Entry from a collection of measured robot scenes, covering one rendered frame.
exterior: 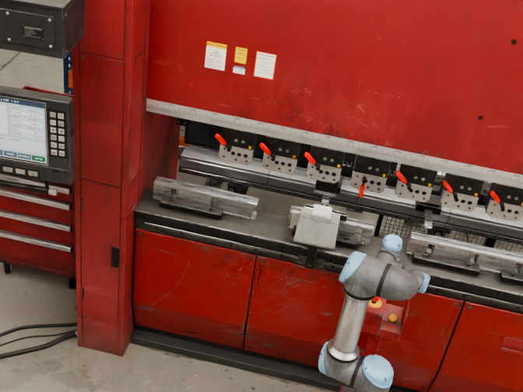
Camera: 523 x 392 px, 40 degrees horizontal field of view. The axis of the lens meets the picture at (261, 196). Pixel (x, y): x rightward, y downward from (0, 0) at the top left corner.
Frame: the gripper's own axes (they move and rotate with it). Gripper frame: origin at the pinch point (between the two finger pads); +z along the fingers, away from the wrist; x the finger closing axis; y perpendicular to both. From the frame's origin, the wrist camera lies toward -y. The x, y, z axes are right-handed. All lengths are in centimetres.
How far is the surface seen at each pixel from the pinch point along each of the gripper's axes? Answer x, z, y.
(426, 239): 17.0, 6.7, -32.5
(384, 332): 7.6, 20.2, 11.7
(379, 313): 3.1, 12.1, 7.7
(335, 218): -25.2, 1.5, -28.0
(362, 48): -29, -74, -57
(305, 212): -39.2, 1.0, -27.0
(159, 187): -109, 5, -24
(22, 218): -188, 51, -16
